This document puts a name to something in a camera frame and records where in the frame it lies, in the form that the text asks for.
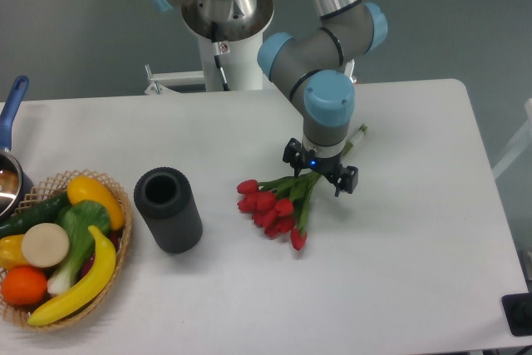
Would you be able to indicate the white mounting bracket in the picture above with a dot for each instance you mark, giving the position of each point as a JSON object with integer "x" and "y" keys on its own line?
{"x": 161, "y": 83}

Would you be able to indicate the blue handled saucepan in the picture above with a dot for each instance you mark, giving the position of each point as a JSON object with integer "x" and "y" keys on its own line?
{"x": 15, "y": 183}

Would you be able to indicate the yellow bell pepper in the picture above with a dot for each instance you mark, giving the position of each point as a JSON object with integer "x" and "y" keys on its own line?
{"x": 11, "y": 255}

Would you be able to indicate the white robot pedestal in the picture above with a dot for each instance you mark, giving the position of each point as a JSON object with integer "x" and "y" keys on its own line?
{"x": 234, "y": 31}

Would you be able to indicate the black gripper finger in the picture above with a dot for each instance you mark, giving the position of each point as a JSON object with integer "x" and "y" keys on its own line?
{"x": 294, "y": 155}
{"x": 343, "y": 178}

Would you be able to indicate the beige round disc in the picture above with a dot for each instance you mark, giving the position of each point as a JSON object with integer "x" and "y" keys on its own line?
{"x": 45, "y": 245}

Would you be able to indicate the green bok choy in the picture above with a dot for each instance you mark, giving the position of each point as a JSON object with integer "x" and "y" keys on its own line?
{"x": 76, "y": 222}

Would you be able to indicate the dark grey ribbed vase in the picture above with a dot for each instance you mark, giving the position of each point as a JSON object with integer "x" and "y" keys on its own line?
{"x": 166, "y": 203}

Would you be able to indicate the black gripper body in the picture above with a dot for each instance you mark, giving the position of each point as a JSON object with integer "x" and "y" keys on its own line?
{"x": 323, "y": 159}

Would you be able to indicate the white frame at right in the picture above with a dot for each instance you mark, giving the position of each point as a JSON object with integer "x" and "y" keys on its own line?
{"x": 515, "y": 146}

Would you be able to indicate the orange fruit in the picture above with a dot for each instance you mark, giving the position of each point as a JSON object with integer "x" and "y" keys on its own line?
{"x": 24, "y": 285}

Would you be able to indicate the woven wicker basket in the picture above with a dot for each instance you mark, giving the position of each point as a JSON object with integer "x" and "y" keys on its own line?
{"x": 44, "y": 190}

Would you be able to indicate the yellow squash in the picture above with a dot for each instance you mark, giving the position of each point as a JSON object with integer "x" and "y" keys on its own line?
{"x": 83, "y": 188}

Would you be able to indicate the green cucumber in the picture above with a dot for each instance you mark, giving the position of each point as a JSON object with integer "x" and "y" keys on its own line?
{"x": 46, "y": 211}

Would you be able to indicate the black device at edge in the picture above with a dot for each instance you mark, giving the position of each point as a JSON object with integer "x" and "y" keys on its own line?
{"x": 518, "y": 309}

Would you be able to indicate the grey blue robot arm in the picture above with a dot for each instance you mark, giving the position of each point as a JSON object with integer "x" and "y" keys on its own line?
{"x": 314, "y": 73}

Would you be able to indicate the red tulip bouquet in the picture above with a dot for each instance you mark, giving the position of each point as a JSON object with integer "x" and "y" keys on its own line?
{"x": 280, "y": 206}

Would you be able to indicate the yellow banana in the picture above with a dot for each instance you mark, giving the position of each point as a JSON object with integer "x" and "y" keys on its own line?
{"x": 85, "y": 290}

